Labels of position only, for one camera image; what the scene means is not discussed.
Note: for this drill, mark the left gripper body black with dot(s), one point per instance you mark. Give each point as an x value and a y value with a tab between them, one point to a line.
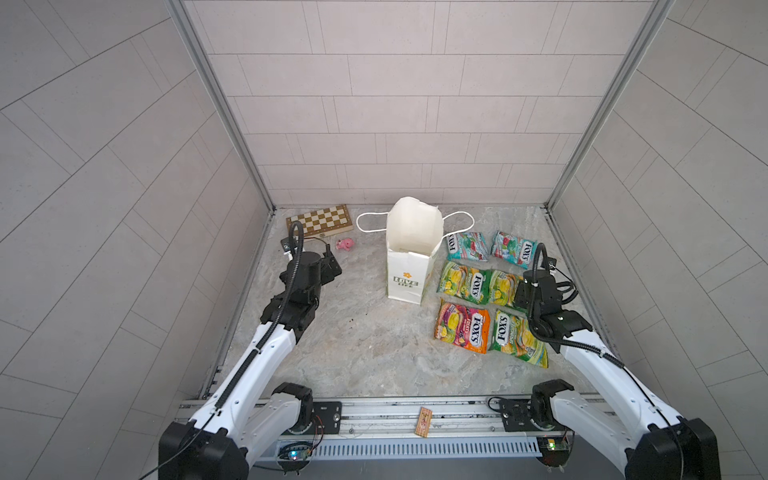
322	275

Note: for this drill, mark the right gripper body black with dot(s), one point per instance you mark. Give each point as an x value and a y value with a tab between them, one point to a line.
520	299

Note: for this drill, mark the teal mint candy bag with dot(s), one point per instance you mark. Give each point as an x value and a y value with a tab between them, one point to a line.
514	249
467	246

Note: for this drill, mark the green yellow candy bag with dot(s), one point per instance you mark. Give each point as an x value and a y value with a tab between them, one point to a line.
512	336

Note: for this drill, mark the green spring tea candy bag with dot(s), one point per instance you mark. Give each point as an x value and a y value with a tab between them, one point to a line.
463	282

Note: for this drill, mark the orange fruit candy bag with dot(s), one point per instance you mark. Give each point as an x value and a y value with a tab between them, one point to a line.
463	326

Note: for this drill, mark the white paper bag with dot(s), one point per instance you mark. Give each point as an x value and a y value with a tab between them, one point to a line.
414	232

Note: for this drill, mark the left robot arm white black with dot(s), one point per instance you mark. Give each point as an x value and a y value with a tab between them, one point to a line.
229	432

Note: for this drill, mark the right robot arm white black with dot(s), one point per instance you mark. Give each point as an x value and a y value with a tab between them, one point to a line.
644	437

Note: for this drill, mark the small pink pig toy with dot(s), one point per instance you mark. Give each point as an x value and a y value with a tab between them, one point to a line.
345	244

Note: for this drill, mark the wooden chessboard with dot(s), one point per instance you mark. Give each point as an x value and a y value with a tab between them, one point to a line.
324	222

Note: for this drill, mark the right controller board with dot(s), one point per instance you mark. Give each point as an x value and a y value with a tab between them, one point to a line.
555	451

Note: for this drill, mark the left controller board with LED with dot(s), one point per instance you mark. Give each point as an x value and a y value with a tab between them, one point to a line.
294	457

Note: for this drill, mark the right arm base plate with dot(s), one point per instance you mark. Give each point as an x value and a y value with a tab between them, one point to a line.
528	415

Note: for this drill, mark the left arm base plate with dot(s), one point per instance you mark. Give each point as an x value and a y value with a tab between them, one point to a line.
323	417

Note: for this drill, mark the aluminium front rail frame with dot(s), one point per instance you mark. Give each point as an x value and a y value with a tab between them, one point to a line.
460	426

